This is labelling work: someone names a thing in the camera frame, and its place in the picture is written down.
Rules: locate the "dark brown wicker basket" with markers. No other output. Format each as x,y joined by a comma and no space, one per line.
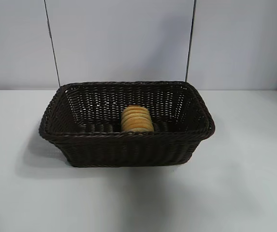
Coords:
133,149

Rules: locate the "long striped bread roll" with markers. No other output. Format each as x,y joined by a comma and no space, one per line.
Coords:
137,120

